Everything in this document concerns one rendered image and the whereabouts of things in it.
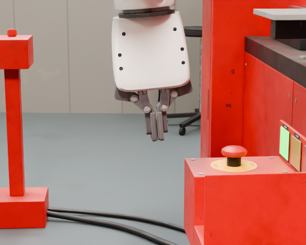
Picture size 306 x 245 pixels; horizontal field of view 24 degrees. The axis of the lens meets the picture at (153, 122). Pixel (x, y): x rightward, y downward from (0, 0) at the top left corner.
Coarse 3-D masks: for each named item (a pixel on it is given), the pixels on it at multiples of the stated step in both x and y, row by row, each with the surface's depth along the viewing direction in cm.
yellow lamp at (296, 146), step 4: (292, 136) 106; (292, 140) 106; (296, 140) 104; (292, 144) 106; (296, 144) 104; (300, 144) 102; (292, 148) 106; (296, 148) 104; (300, 148) 103; (292, 152) 106; (296, 152) 104; (300, 152) 103; (292, 156) 106; (296, 156) 104; (300, 156) 103; (292, 160) 106; (296, 160) 104; (292, 164) 106; (296, 164) 104; (296, 168) 104
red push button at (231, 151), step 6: (222, 150) 108; (228, 150) 108; (234, 150) 107; (240, 150) 108; (246, 150) 108; (228, 156) 108; (234, 156) 107; (240, 156) 107; (228, 162) 109; (234, 162) 108; (240, 162) 109
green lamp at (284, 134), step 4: (280, 132) 113; (284, 132) 111; (288, 132) 109; (280, 136) 113; (284, 136) 111; (288, 136) 109; (280, 140) 113; (284, 140) 111; (288, 140) 109; (280, 144) 113; (284, 144) 111; (288, 144) 109; (280, 148) 113; (284, 148) 111; (288, 148) 109; (280, 152) 113; (284, 152) 111; (288, 152) 109; (284, 156) 111
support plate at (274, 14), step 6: (258, 12) 136; (264, 12) 131; (270, 12) 129; (276, 12) 129; (282, 12) 129; (288, 12) 129; (294, 12) 129; (300, 12) 129; (270, 18) 126; (276, 18) 123; (282, 18) 123; (288, 18) 123; (294, 18) 123; (300, 18) 124
